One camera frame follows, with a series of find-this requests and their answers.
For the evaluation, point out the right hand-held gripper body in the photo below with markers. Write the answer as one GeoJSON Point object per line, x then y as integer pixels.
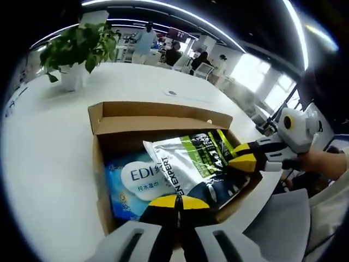
{"type": "Point", "coordinates": [300, 133]}

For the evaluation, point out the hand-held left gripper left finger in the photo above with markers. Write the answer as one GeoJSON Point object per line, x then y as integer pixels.
{"type": "Point", "coordinates": [122, 243]}

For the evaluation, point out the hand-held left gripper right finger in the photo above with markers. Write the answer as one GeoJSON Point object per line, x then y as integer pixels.
{"type": "Point", "coordinates": [231, 245]}

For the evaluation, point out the blue wet wipes soft pack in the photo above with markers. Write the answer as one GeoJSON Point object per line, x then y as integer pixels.
{"type": "Point", "coordinates": [141, 174]}

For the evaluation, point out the silver green foil pouch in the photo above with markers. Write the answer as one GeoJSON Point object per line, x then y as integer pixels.
{"type": "Point", "coordinates": [185, 158]}

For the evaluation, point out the brown cardboard shoe box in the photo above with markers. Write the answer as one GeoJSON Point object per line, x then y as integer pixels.
{"type": "Point", "coordinates": [163, 114]}

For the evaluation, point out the person's right hand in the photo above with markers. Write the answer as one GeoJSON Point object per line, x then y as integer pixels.
{"type": "Point", "coordinates": [313, 162]}

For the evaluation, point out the black tripod stand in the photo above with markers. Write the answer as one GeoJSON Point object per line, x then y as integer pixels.
{"type": "Point", "coordinates": [268, 126]}

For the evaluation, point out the person's cream jacket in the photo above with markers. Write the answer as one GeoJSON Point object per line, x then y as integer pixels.
{"type": "Point", "coordinates": [330, 215]}

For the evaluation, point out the white office chair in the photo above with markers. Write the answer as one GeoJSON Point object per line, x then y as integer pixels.
{"type": "Point", "coordinates": [204, 71]}
{"type": "Point", "coordinates": [183, 63]}

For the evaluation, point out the ceiling light strip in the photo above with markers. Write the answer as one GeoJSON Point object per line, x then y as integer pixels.
{"type": "Point", "coordinates": [300, 27]}

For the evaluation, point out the white table socket strip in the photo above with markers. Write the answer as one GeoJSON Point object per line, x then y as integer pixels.
{"type": "Point", "coordinates": [172, 93]}

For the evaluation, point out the potted green plant white pot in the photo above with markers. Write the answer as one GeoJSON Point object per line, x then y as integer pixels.
{"type": "Point", "coordinates": [76, 46]}

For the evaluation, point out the white square pillar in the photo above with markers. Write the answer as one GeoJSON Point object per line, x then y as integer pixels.
{"type": "Point", "coordinates": [95, 17]}

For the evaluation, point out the dark red wall screen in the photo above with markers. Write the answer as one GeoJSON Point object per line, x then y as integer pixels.
{"type": "Point", "coordinates": [178, 32]}

